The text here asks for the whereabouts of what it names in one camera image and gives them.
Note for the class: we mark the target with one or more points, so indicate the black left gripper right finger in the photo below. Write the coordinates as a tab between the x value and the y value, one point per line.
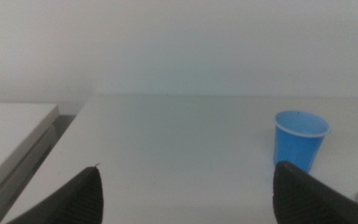
303	202

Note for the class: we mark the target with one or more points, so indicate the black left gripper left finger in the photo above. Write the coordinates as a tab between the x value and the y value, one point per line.
79	199

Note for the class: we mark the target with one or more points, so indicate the blue plastic cup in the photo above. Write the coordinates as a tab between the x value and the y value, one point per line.
294	146

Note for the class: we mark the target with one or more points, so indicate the white side table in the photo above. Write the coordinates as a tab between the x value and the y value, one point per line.
8	133

